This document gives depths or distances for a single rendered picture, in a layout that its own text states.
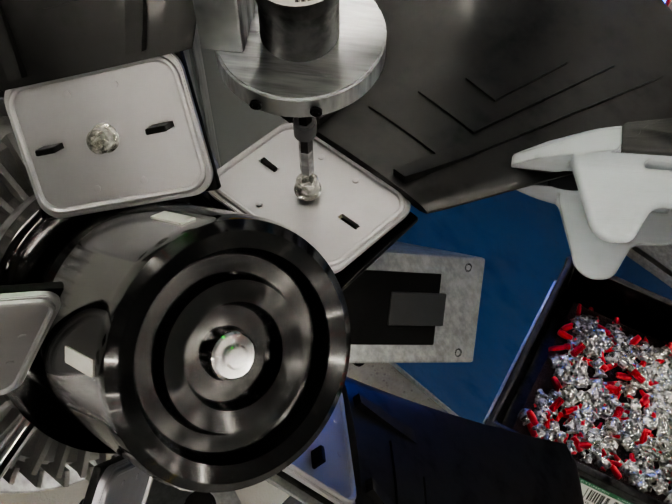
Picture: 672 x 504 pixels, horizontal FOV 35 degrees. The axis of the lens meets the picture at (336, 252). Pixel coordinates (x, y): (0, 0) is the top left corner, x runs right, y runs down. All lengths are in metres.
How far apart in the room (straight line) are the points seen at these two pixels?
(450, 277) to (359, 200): 0.20
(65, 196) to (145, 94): 0.07
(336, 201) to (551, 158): 0.11
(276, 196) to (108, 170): 0.09
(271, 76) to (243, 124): 1.48
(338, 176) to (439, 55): 0.10
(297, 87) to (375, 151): 0.13
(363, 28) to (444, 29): 0.17
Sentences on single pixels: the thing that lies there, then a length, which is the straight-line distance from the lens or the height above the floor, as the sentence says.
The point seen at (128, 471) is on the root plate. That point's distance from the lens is 0.52.
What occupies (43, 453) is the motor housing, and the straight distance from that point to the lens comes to 0.61.
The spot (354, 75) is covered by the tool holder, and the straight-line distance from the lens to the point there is 0.43.
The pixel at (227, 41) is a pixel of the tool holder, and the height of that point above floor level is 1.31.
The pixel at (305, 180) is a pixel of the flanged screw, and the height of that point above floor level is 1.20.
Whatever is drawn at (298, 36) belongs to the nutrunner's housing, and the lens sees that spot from 0.42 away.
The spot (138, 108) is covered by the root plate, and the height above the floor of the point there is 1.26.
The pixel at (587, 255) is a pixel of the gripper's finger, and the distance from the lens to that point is 0.57.
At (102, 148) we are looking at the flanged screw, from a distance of 0.49.
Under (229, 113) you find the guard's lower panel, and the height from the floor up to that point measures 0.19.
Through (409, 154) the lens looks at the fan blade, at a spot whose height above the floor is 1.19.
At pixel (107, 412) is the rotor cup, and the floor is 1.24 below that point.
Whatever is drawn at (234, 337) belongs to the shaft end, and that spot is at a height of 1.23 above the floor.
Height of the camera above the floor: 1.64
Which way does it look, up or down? 59 degrees down
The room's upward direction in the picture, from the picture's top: 1 degrees counter-clockwise
